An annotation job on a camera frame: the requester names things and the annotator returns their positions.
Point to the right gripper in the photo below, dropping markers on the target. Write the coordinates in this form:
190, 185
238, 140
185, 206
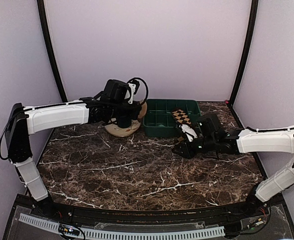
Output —
188, 153

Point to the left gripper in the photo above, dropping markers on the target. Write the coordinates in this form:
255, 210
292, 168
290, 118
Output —
134, 114

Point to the brown argyle sock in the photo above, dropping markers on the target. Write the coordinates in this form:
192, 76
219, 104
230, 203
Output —
180, 117

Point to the green divided plastic tray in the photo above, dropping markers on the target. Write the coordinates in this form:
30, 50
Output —
159, 121

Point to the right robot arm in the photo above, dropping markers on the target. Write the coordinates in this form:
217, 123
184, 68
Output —
267, 140

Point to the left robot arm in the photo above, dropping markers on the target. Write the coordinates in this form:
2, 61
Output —
26, 121

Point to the dark blue enamel mug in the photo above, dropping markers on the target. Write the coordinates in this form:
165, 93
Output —
124, 121

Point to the cream round coaster plate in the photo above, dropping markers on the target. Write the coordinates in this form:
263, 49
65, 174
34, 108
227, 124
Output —
117, 131

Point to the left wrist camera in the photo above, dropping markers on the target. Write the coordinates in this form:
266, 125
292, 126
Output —
134, 87

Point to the black front rail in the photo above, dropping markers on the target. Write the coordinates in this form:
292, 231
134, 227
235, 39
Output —
228, 214

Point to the left black frame post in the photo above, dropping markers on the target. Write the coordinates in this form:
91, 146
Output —
50, 50

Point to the black frame post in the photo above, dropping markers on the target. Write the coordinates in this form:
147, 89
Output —
50, 50
245, 52

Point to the white slotted cable duct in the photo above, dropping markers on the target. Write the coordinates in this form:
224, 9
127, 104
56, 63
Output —
108, 231

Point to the right black frame post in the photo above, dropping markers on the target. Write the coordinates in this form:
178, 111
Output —
245, 52

